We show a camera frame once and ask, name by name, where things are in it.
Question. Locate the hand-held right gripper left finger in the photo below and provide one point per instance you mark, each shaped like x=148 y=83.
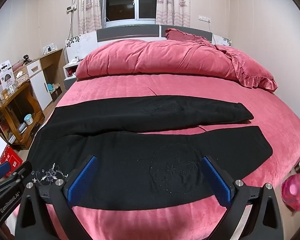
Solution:
x=81 y=180

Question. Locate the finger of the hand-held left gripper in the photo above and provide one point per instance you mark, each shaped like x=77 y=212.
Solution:
x=0 y=171

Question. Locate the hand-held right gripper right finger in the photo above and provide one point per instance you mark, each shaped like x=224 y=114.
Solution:
x=216 y=182

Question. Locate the black pants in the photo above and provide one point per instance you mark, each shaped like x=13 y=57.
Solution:
x=130 y=160

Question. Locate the red cardboard box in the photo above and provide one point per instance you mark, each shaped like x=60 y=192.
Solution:
x=12 y=156

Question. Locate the teal and white mug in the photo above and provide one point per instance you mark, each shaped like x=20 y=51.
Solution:
x=28 y=120

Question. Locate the wooden desk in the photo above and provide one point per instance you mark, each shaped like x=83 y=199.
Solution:
x=22 y=97

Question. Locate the pink plastic bag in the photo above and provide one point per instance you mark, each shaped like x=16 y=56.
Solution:
x=296 y=192

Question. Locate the wooden cabinet with white doors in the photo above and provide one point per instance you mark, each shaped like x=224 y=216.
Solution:
x=40 y=90

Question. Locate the white printed box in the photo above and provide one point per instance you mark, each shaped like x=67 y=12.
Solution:
x=3 y=76

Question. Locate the tissue box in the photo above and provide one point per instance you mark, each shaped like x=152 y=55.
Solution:
x=22 y=78

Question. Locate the pink bed cover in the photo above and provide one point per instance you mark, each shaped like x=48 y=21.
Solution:
x=190 y=87

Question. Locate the white nightstand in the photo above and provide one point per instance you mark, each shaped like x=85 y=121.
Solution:
x=70 y=80

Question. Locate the pink duvet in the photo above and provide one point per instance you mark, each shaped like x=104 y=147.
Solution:
x=152 y=57

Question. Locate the pink ruffled pillow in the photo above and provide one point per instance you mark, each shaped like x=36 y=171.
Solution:
x=180 y=35

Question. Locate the patterned curtain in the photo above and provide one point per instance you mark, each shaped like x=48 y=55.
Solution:
x=90 y=7
x=173 y=5

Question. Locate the window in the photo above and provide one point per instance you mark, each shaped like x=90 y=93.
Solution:
x=132 y=2

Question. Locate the wall socket with chargers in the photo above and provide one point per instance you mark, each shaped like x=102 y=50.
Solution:
x=50 y=48

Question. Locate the white wall socket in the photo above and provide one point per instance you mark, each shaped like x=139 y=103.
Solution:
x=205 y=18

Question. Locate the white wall control panel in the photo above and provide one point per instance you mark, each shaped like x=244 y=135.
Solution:
x=71 y=8

